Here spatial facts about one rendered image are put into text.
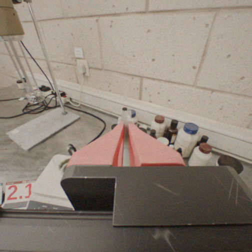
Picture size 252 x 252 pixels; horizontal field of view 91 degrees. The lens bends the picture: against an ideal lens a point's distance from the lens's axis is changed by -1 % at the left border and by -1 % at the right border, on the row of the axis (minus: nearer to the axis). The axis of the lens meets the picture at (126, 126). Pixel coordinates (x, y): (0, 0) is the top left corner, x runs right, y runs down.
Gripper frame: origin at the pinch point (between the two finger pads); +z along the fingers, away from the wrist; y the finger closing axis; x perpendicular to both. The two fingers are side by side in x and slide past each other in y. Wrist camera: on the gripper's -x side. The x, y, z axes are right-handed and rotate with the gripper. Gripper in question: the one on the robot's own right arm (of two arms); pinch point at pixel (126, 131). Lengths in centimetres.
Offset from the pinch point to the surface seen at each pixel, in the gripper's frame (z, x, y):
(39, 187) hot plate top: 6.7, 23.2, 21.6
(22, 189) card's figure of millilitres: 9.3, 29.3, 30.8
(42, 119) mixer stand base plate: 48, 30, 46
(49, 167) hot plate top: 12.6, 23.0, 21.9
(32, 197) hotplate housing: 5.2, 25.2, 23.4
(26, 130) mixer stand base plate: 39, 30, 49
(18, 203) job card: 6.3, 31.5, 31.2
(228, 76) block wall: 33.3, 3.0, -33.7
